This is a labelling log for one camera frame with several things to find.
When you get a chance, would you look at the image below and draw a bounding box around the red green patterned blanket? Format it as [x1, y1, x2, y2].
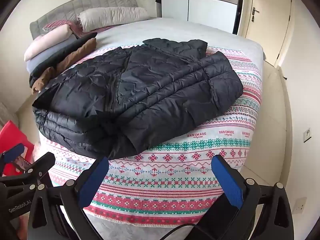
[40, 44, 260, 227]

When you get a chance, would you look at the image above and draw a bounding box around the folded blue-grey quilt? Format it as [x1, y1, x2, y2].
[25, 36, 80, 74]

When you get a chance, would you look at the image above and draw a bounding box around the pink patterned pillow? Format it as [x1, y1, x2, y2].
[42, 19, 118, 38]

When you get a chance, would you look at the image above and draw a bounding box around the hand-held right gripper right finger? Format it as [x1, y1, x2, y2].
[197, 154, 294, 240]

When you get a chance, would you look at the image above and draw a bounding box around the cream pillow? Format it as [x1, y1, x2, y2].
[77, 6, 150, 33]

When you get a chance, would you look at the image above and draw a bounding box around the cream door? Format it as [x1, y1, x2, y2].
[244, 0, 292, 67]

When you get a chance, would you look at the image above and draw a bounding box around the bed with grey sheet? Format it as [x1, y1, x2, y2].
[24, 17, 265, 240]

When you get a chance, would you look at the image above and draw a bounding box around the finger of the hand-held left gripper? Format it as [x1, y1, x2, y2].
[0, 152, 56, 191]
[0, 143, 25, 167]

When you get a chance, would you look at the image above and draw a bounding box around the grey quilted headboard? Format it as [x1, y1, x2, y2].
[29, 0, 139, 40]

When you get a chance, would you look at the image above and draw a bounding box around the white grey wardrobe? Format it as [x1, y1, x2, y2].
[160, 0, 244, 35]

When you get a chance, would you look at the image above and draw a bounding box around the black puffer jacket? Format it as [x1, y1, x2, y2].
[32, 38, 244, 160]

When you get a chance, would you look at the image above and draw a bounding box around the folded brown garment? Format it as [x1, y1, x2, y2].
[31, 37, 97, 95]

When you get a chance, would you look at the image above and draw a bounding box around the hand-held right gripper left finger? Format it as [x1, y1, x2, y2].
[27, 156, 110, 240]

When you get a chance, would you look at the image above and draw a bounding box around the black cable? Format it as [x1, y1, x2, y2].
[164, 224, 213, 240]

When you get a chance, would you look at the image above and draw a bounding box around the folded black garment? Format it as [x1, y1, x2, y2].
[29, 32, 98, 87]

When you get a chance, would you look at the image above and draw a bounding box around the white pillow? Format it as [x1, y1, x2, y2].
[24, 24, 78, 62]

